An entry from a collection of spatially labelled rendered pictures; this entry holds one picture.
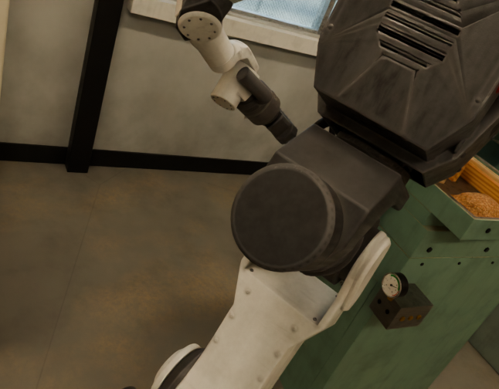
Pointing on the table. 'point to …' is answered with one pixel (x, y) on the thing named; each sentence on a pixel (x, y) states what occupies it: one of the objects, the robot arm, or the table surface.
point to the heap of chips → (480, 204)
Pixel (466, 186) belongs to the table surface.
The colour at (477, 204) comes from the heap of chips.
